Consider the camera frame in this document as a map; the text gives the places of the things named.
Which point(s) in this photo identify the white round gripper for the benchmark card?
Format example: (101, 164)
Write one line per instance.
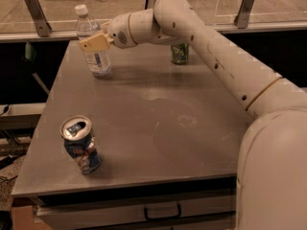
(119, 33)

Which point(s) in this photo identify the clear plastic water bottle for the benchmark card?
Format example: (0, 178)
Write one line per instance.
(97, 62)

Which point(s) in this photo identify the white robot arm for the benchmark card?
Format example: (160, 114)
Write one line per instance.
(272, 163)

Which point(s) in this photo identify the green soda can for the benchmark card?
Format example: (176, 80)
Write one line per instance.
(180, 53)

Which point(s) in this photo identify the crushed red bull can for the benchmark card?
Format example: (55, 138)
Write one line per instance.
(79, 142)

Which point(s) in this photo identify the cardboard box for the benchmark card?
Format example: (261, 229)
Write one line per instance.
(23, 219)

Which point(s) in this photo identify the left metal bracket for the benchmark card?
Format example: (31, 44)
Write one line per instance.
(42, 26)

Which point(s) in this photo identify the metal bracket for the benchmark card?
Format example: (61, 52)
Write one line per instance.
(42, 26)
(242, 18)

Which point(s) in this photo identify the right metal bracket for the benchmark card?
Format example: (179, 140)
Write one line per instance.
(242, 18)

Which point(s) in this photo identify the grey drawer with black handle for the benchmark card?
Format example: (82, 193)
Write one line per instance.
(212, 213)

